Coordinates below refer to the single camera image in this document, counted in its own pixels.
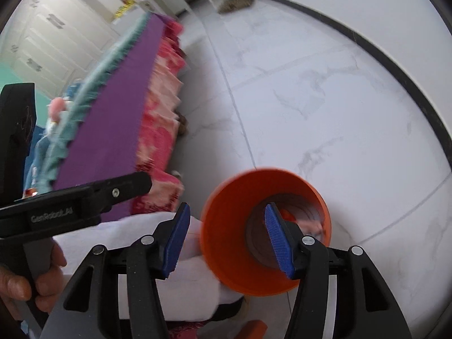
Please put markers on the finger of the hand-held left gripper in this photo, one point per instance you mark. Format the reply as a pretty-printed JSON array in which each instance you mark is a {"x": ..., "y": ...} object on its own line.
[{"x": 120, "y": 189}]

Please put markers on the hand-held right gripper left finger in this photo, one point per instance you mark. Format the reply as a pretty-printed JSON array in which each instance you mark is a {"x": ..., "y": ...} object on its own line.
[{"x": 176, "y": 243}]

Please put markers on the white wardrobe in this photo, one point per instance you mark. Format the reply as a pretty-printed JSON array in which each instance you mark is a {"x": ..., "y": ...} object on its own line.
[{"x": 63, "y": 24}]

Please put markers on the purple mattress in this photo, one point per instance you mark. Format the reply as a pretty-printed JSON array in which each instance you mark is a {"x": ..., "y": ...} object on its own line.
[{"x": 120, "y": 113}]

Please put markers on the pink white plush toy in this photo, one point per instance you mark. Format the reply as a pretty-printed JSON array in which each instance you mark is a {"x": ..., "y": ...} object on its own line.
[{"x": 58, "y": 109}]

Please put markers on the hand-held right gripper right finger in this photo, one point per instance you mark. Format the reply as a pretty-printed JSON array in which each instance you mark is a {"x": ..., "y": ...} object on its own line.
[{"x": 279, "y": 243}]

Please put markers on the person's left hand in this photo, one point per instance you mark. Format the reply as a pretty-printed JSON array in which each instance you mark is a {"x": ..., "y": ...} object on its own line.
[{"x": 16, "y": 284}]

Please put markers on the white cloth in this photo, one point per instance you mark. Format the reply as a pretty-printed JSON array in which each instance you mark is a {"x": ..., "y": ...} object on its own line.
[{"x": 197, "y": 289}]

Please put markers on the red floral bed skirt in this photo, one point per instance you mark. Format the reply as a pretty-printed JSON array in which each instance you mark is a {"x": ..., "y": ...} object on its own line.
[{"x": 160, "y": 120}]

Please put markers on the blue floral quilt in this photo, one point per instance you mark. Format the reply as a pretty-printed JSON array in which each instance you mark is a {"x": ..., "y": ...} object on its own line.
[{"x": 40, "y": 148}]

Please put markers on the orange plastic bin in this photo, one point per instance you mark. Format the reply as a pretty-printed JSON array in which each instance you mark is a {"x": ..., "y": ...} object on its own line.
[{"x": 226, "y": 219}]

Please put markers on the orange plastic object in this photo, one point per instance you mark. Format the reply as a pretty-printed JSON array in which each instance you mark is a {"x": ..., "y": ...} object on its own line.
[{"x": 252, "y": 329}]

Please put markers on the brown bed leg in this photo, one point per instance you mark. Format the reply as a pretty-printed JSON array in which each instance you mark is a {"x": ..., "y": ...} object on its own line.
[{"x": 182, "y": 122}]

